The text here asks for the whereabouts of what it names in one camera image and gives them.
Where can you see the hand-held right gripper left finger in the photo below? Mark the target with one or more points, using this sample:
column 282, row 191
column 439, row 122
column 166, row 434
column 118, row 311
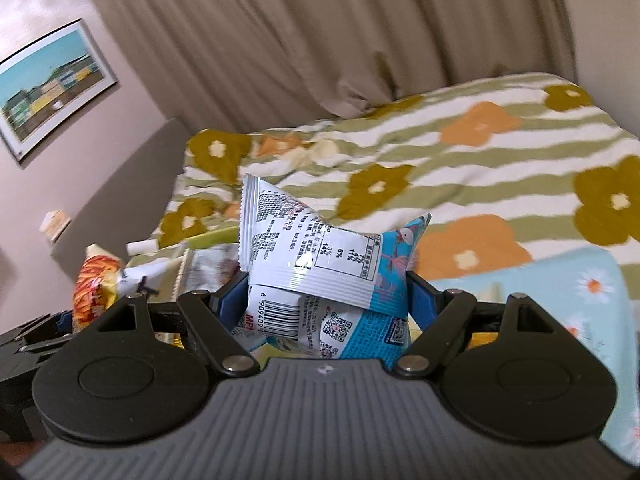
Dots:
column 232, row 305

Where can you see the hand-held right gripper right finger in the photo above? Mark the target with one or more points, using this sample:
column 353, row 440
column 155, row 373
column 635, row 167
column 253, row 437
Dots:
column 422, row 305

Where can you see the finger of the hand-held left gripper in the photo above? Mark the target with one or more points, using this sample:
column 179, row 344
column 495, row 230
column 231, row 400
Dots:
column 45, row 332

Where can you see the orange snack packet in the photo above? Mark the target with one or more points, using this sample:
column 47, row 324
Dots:
column 95, row 285

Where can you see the white blue snack packet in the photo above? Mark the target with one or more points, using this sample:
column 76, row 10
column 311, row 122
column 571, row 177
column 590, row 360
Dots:
column 300, row 260

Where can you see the green cardboard box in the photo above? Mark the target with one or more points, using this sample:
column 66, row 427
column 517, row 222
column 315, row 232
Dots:
column 210, row 237

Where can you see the white black-lettered snack packet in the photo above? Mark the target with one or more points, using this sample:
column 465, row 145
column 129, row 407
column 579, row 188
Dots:
column 150, row 275

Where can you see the small white tube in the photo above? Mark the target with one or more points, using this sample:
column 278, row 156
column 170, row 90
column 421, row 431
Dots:
column 142, row 247

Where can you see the small beige box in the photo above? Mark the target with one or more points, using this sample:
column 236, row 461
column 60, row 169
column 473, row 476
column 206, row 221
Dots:
column 55, row 225

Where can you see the light blue daisy cloth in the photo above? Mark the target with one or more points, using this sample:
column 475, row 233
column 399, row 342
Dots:
column 550, row 280

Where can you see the green striped floral blanket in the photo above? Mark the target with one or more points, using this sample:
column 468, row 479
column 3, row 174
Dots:
column 450, row 170

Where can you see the grey headboard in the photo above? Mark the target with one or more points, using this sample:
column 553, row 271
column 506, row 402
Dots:
column 125, row 195

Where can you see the beige curtain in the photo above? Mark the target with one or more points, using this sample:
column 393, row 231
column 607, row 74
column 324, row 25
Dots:
column 300, row 25

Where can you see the framed wall picture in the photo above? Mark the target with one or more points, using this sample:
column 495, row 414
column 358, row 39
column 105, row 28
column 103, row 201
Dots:
column 50, row 90

